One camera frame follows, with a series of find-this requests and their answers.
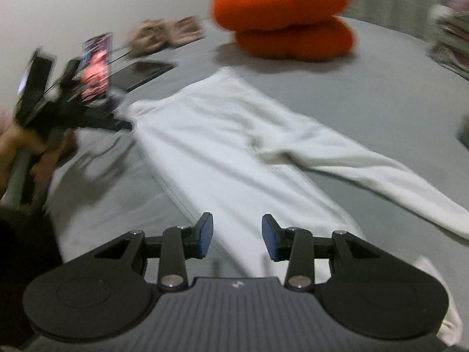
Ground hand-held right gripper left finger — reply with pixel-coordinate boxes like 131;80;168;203
93;212;214;291

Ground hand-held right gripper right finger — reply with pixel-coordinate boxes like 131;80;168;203
261;213;382;292

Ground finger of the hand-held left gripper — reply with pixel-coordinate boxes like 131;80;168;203
79;108;133;133

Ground white cotton garment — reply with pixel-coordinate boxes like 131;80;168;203
59;67;469;347

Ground person's left hand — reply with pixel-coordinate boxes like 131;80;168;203
0;125;76;191

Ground smartphone with lit screen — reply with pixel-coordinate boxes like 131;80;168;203
81;33;113;103

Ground dark flat tablet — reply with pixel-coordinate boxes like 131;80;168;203
110;60;176;92

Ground crumpled pink-beige cloth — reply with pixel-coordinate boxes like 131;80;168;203
126;15;206;57

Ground person's dark clothing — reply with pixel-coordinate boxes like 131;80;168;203
0;205;63;352

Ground orange pumpkin plush pillow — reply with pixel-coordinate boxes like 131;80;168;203
210;0;357;61

